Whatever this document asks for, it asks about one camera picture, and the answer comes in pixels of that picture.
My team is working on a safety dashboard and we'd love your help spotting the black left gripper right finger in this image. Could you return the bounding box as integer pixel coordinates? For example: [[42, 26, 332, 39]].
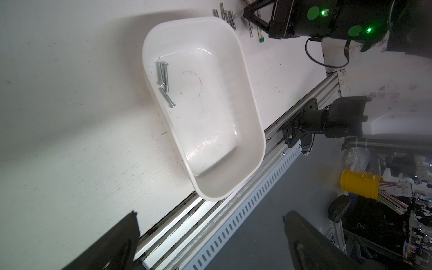
[[283, 210, 367, 270]]

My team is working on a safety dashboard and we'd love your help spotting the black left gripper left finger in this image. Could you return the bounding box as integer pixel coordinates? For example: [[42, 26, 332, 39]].
[[64, 211, 140, 270]]

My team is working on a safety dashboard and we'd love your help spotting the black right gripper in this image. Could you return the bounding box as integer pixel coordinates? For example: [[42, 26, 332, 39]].
[[244, 0, 301, 39]]

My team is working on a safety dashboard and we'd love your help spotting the slim silver screw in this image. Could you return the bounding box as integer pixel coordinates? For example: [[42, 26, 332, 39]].
[[246, 20, 253, 38]]

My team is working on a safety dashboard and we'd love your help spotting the thick threaded silver screw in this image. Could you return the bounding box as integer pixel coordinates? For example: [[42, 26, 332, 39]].
[[226, 11, 236, 30]]

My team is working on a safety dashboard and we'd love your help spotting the thin long silver screw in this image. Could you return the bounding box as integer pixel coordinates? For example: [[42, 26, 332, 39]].
[[219, 2, 225, 20]]

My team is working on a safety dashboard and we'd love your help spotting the white plastic storage box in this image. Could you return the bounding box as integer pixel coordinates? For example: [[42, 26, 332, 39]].
[[142, 17, 266, 201]]

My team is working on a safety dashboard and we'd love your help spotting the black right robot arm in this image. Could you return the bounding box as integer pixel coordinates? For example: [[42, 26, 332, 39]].
[[243, 1, 432, 58]]

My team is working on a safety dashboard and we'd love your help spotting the pile of silver screws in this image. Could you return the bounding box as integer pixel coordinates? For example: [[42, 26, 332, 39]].
[[156, 61, 169, 93]]

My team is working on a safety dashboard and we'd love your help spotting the silver screw in box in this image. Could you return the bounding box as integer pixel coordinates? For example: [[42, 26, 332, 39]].
[[159, 87, 176, 108]]

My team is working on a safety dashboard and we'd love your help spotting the red marker pen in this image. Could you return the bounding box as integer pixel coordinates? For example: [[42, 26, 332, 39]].
[[256, 10, 264, 43]]

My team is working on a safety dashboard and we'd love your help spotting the yellow cylinder container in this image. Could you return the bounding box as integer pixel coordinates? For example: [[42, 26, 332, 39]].
[[340, 169, 383, 200]]

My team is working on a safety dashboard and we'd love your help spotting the aluminium front rail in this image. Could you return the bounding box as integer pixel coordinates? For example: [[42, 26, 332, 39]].
[[135, 73, 340, 270]]

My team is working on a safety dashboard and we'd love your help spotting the white ribbed cable duct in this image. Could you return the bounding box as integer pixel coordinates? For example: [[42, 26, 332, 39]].
[[179, 143, 301, 270]]

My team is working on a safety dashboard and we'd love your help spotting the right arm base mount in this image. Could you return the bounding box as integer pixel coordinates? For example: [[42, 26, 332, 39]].
[[282, 96, 372, 154]]

